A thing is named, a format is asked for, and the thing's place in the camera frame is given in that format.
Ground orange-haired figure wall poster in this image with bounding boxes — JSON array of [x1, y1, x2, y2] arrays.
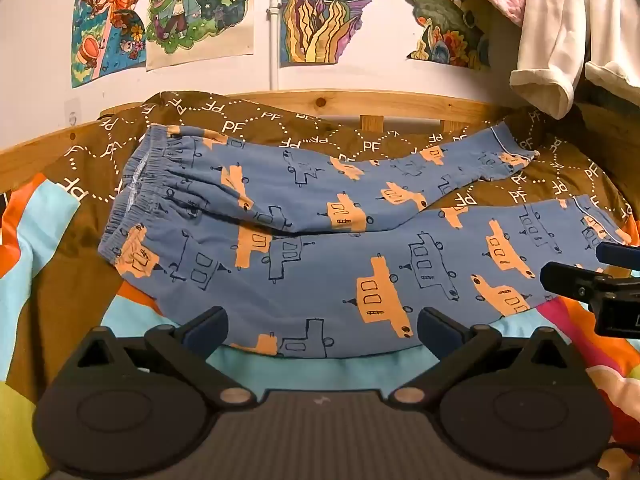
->
[[71, 0, 151, 89]]

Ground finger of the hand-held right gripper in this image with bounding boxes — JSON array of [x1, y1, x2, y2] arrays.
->
[[595, 241, 640, 272], [540, 261, 617, 306]]

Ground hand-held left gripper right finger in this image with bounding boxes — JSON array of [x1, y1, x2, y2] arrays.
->
[[388, 307, 576, 407]]

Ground white hanging garment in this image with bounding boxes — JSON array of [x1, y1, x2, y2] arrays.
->
[[509, 0, 640, 120]]

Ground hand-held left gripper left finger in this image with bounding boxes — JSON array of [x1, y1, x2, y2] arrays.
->
[[60, 306, 258, 409]]

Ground white wall pipe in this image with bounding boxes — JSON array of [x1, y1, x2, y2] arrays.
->
[[267, 0, 280, 93]]

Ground purple yellow plants wall poster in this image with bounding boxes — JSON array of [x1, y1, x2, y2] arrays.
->
[[280, 0, 401, 67]]

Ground blond figure wall poster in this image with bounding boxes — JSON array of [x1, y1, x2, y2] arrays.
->
[[145, 0, 255, 72]]

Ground brown lettered blanket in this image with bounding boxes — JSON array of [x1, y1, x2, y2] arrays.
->
[[0, 91, 633, 401]]

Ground wooden bed frame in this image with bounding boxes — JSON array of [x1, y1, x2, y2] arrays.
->
[[0, 90, 516, 196]]

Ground colourful patterned bed sheet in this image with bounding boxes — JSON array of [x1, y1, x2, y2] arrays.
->
[[0, 172, 640, 480]]

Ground green torn wall poster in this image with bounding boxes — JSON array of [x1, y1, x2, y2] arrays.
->
[[395, 0, 493, 71]]

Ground blue printed pants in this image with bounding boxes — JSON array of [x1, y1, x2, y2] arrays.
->
[[97, 125, 640, 360]]

